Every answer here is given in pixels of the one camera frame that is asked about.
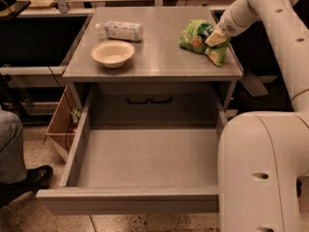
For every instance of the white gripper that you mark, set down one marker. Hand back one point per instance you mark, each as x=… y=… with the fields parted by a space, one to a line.
x=227 y=26

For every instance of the green rice chip bag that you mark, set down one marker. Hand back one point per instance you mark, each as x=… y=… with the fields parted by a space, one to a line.
x=193 y=38

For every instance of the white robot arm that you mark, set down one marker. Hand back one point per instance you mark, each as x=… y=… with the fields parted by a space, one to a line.
x=271 y=216

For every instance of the grey cabinet with counter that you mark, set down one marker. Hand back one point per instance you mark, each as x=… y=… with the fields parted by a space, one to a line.
x=158 y=59

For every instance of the open grey top drawer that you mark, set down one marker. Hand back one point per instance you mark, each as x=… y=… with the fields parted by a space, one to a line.
x=137 y=159

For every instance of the black office chair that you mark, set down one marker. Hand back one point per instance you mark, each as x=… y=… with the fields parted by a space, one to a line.
x=257 y=65

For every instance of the clear plastic water bottle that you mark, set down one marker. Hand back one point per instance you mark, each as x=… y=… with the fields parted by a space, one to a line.
x=120 y=30

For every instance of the white paper bowl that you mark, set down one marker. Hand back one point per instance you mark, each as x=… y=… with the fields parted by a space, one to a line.
x=112 y=54

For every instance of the brown cardboard box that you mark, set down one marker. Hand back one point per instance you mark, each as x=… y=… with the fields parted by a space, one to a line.
x=61 y=129

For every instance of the black leather shoe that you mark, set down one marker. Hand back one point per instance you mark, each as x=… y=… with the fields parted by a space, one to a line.
x=36 y=179

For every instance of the person's leg in jeans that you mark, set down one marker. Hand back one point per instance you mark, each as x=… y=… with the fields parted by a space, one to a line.
x=12 y=165

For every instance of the black lower drawer handle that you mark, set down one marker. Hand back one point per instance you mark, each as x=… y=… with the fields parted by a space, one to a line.
x=148 y=99

